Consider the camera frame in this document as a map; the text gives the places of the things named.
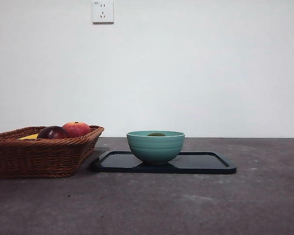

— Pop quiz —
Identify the brown wicker basket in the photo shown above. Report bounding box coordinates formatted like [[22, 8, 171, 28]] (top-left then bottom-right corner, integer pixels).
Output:
[[0, 125, 105, 180]]

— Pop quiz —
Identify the white wall socket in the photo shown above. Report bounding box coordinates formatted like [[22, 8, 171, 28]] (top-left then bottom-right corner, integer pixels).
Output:
[[92, 0, 115, 25]]

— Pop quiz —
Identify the dark purple plum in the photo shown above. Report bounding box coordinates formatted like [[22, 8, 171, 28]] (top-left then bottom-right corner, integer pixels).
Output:
[[36, 125, 69, 140]]

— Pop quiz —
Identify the black rectangular tray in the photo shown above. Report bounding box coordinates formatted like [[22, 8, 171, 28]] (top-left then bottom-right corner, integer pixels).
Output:
[[89, 150, 237, 175]]

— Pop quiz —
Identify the teal ceramic bowl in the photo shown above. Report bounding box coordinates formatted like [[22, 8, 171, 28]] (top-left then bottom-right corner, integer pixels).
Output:
[[126, 130, 186, 165]]

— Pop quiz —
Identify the yellow fruit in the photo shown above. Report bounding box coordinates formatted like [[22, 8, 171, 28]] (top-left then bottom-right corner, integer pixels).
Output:
[[17, 133, 39, 141]]

